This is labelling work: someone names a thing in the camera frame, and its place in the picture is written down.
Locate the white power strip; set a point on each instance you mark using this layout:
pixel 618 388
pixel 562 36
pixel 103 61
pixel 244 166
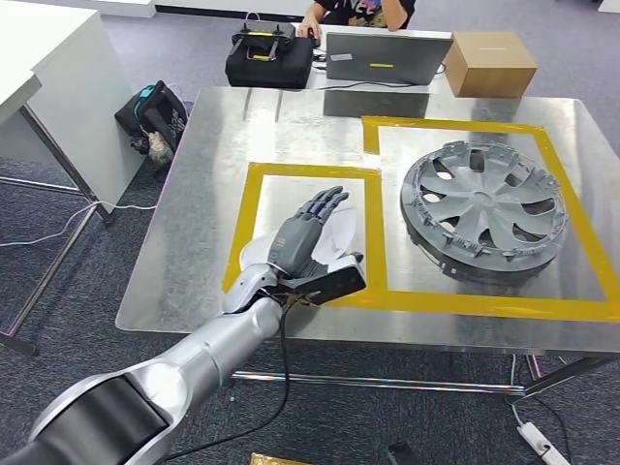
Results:
pixel 542 446

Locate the white desk with metal legs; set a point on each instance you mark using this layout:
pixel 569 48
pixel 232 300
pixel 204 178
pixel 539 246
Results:
pixel 72 96

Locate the black and teal bag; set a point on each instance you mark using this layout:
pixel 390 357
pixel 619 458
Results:
pixel 162 112

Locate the grey plastic wheel hubcap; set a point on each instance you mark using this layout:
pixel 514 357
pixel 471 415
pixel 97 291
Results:
pixel 484 205

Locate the black equipment case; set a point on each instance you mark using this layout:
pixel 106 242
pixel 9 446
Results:
pixel 271 67

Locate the person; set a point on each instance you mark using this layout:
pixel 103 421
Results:
pixel 358 9

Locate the grey laptop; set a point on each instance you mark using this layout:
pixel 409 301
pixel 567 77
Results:
pixel 388 58

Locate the black computer mouse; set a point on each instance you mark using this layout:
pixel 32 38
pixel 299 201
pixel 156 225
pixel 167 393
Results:
pixel 316 40

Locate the brown cardboard box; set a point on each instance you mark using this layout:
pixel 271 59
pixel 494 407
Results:
pixel 489 64

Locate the white curved panel part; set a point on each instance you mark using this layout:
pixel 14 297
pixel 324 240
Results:
pixel 346 224

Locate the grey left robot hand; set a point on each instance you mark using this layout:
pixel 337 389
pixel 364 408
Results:
pixel 296 241

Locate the stainless steel workbench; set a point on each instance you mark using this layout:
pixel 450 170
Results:
pixel 194 192

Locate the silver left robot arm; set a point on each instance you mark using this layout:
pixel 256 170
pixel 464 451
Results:
pixel 218 350

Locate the beige fluffy object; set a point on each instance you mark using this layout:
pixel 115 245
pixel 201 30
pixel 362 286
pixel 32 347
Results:
pixel 160 149

